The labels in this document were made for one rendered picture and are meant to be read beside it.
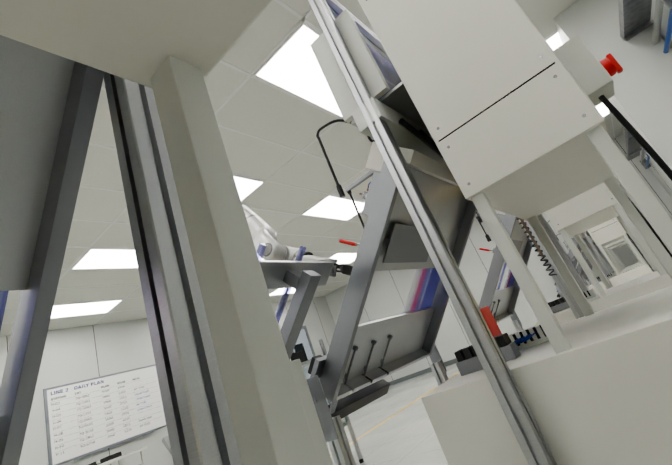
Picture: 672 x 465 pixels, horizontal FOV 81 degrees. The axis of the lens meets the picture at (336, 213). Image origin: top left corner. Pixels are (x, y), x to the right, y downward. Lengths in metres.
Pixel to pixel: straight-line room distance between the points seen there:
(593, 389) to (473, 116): 0.63
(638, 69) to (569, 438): 3.72
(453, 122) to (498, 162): 0.16
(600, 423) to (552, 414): 0.08
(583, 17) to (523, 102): 3.66
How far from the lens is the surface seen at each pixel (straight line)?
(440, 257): 0.99
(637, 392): 0.98
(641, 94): 4.33
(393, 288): 11.13
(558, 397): 1.00
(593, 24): 4.62
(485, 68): 1.08
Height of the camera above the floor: 0.74
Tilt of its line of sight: 21 degrees up
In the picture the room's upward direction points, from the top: 22 degrees counter-clockwise
